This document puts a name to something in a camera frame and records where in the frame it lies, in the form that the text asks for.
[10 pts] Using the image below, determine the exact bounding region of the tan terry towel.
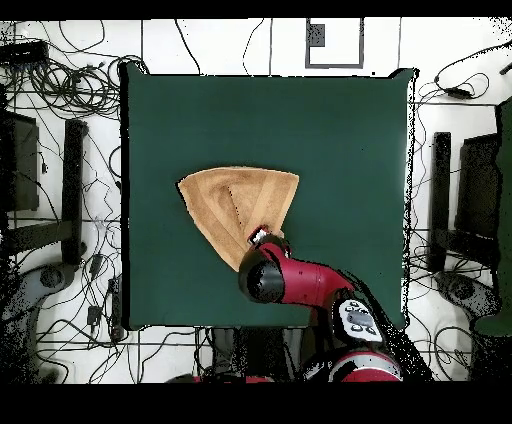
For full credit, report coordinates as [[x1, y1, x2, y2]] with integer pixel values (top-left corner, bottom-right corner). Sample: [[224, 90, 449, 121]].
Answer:
[[176, 165, 301, 273]]

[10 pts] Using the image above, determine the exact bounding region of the dark green table cloth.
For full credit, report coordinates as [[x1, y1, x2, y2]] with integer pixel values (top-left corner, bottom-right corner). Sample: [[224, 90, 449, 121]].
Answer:
[[118, 61, 420, 332]]

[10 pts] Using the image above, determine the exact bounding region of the slim black power strip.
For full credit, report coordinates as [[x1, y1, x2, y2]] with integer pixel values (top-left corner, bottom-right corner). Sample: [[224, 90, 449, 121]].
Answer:
[[106, 274, 126, 342]]

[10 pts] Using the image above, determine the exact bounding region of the black stand base bar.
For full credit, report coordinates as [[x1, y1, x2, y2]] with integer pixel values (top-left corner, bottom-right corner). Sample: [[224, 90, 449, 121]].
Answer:
[[428, 131, 453, 274], [60, 118, 89, 266]]

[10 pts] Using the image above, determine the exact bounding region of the black round caster foot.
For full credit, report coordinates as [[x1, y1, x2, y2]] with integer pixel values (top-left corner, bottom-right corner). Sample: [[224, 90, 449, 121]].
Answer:
[[434, 270, 502, 318], [36, 262, 78, 292]]

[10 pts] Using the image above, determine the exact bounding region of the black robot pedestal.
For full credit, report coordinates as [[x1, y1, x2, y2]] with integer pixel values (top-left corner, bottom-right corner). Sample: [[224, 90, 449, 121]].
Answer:
[[163, 326, 307, 384]]

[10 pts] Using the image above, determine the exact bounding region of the black box frame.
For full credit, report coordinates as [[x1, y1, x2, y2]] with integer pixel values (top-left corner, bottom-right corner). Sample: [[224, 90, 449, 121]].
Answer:
[[455, 133, 502, 242], [0, 110, 42, 214]]

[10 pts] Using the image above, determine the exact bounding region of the black floor cable tangle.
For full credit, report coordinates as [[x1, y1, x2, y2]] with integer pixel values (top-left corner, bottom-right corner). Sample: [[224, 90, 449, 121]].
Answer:
[[7, 19, 150, 122]]

